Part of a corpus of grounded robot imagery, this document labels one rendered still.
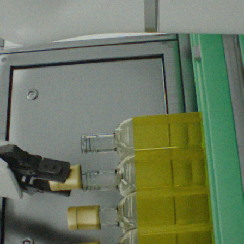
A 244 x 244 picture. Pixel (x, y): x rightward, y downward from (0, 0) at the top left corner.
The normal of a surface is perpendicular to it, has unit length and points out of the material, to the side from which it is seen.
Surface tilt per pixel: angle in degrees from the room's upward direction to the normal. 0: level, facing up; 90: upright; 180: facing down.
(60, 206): 90
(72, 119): 90
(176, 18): 86
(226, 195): 90
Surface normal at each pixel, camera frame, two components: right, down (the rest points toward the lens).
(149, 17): -0.04, 0.85
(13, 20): -0.22, 0.70
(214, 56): -0.08, -0.52
